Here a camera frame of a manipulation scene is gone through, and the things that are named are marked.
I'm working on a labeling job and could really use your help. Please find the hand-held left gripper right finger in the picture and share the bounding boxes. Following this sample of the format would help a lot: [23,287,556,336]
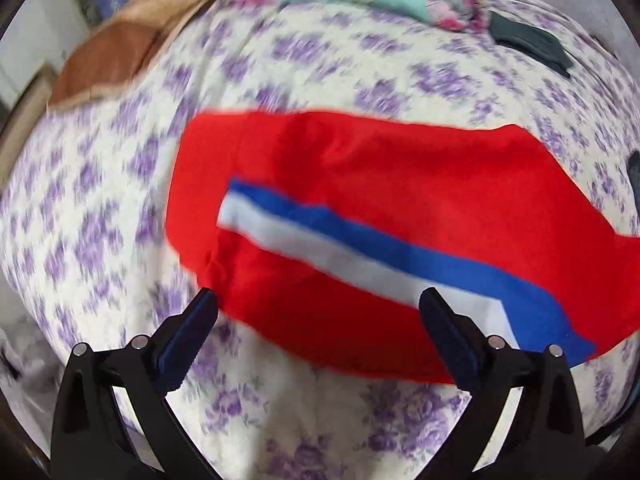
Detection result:
[419,287,587,480]

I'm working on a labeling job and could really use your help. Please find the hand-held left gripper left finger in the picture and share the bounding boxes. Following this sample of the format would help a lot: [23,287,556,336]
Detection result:
[49,287,219,480]

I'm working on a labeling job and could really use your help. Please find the red pants with blue stripe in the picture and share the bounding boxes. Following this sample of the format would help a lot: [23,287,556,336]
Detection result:
[165,110,640,386]

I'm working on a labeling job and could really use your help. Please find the dark green folded pants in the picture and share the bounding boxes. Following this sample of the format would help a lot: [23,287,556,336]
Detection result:
[489,12,573,79]

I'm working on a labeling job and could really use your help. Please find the purple floral bed sheet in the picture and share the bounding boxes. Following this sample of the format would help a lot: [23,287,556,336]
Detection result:
[0,0,640,480]

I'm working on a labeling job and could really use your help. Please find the brown pillow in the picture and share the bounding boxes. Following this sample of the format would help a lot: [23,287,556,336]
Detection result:
[47,0,236,111]

